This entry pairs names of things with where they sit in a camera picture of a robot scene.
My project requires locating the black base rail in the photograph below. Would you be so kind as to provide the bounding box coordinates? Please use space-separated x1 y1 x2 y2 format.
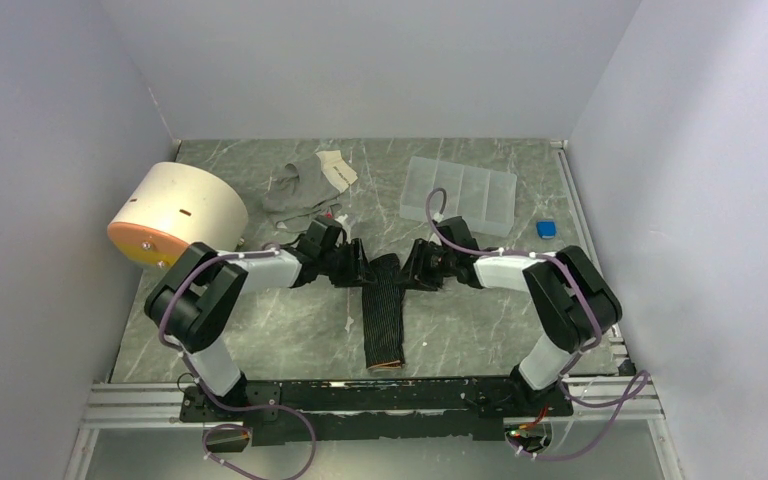
179 375 573 446

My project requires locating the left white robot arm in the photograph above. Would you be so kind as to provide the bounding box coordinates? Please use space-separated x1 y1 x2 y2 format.
144 216 375 420

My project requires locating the black striped underwear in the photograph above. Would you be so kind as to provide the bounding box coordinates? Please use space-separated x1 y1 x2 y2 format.
361 253 405 370

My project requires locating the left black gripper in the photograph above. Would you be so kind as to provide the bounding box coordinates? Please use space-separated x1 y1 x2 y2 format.
319 238 377 288

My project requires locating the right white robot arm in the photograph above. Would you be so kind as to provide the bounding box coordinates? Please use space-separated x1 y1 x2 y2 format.
396 217 622 415

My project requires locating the blue small block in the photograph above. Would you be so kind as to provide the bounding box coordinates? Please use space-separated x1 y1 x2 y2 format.
535 220 557 239

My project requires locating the clear plastic organizer box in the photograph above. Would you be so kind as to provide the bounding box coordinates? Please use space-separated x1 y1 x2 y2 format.
399 157 517 237

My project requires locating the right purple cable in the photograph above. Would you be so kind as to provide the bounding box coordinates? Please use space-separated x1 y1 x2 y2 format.
424 188 653 464

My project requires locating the cream cylindrical drum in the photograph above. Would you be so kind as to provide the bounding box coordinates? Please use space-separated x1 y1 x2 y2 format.
107 162 249 269

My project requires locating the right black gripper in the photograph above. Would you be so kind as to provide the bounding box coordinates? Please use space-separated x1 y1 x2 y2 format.
393 238 457 291

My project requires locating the grey underwear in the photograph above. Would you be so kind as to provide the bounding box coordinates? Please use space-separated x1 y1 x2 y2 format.
262 150 358 233

